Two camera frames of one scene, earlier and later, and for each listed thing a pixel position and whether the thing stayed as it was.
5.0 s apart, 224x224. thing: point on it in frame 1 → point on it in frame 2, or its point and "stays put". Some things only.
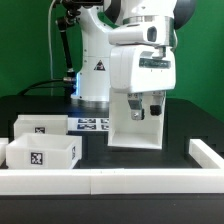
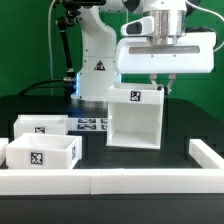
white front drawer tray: x=44 y=151 stays put
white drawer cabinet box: x=125 y=132 stays put
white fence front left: x=45 y=182 stays put
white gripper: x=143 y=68 → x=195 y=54
